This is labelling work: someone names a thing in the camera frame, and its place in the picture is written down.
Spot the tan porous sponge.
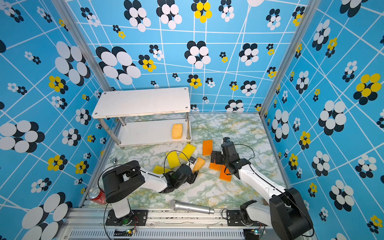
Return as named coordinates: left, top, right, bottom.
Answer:
left=172, top=124, right=183, bottom=140
left=192, top=158, right=206, bottom=173

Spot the yellow sponge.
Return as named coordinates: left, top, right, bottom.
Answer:
left=153, top=166, right=171, bottom=175
left=167, top=151, right=181, bottom=169
left=179, top=144, right=196, bottom=162

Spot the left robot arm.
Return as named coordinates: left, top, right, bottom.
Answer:
left=101, top=161, right=199, bottom=220

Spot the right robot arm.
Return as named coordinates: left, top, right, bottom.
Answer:
left=211, top=138, right=314, bottom=240

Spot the white two-tier shelf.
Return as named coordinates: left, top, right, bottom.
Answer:
left=92, top=87, right=192, bottom=148

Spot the orange sponge middle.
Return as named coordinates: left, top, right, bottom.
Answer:
left=209, top=163, right=221, bottom=172

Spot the orange sponge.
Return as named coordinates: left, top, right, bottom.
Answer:
left=219, top=165, right=232, bottom=182
left=209, top=163, right=221, bottom=172
left=202, top=140, right=213, bottom=156

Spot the orange sponge front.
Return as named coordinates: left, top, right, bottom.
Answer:
left=219, top=165, right=232, bottom=182

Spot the orange sponge back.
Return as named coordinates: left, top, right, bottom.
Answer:
left=202, top=140, right=213, bottom=156

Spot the yellow sponge back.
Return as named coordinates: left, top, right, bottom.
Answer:
left=179, top=144, right=196, bottom=162

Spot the silver microphone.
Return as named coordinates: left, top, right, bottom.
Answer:
left=170, top=200, right=215, bottom=215

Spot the circuit board right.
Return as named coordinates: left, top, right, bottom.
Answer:
left=244, top=229, right=263, bottom=240

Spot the green circuit board left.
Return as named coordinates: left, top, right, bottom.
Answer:
left=114, top=229, right=137, bottom=237

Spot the red soda can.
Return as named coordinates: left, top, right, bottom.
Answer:
left=88, top=187, right=107, bottom=205

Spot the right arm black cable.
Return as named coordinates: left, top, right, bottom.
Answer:
left=233, top=143, right=256, bottom=163

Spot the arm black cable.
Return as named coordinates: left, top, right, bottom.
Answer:
left=233, top=143, right=256, bottom=163
left=163, top=149, right=191, bottom=173

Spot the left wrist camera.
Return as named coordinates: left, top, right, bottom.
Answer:
left=189, top=157, right=197, bottom=166

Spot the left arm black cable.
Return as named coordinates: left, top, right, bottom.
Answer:
left=163, top=149, right=191, bottom=173

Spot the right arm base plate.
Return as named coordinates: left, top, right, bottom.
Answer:
left=222, top=210, right=266, bottom=228

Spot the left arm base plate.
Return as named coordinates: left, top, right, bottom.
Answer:
left=105, top=209, right=149, bottom=227

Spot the aluminium front rail frame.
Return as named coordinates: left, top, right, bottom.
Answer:
left=57, top=208, right=279, bottom=240

